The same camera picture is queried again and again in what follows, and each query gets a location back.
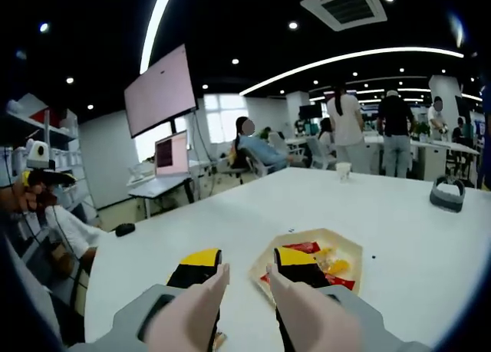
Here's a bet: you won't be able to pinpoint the grey headset strap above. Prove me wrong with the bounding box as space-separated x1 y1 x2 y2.
429 175 466 213

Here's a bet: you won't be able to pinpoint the curved ceiling light strip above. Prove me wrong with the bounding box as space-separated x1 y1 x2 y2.
139 0 178 76
239 47 465 97

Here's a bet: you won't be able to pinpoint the ceiling air conditioner vent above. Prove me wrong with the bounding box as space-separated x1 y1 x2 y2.
300 0 388 32

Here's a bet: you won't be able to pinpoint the white office chair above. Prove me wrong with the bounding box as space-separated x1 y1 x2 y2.
305 137 327 169
237 146 277 180

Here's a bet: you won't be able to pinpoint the black computer mouse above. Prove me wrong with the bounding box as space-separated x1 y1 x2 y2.
114 222 137 238

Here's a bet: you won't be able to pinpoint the pink food tongs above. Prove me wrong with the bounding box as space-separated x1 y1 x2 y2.
145 262 365 352

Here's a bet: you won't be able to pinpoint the person's left hand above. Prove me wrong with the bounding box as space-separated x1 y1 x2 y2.
9 182 46 214

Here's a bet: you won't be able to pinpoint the dark red food bar packet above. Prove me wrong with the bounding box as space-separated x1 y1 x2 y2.
282 241 322 255

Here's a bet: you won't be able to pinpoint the beige hexagonal container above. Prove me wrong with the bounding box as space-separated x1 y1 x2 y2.
247 228 364 303

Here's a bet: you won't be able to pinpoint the orange brown food bar packet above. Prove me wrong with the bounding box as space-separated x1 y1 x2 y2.
259 271 357 291

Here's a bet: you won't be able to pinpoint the large display screen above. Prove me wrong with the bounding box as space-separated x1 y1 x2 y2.
124 43 199 139

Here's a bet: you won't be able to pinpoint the white storage shelf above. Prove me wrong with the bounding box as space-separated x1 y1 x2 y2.
0 93 97 230

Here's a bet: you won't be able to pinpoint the white office desk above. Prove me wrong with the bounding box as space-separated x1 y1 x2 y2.
362 136 481 181

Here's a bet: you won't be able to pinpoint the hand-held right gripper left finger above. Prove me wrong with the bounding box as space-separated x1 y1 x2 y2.
64 247 223 352

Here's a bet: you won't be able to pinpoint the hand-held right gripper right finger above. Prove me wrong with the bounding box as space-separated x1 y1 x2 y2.
272 246 433 352

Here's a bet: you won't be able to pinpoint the yellow cake food packet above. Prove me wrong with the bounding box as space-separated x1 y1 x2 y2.
315 247 353 273

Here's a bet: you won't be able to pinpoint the white laptop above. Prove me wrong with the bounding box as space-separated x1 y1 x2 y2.
128 129 192 198

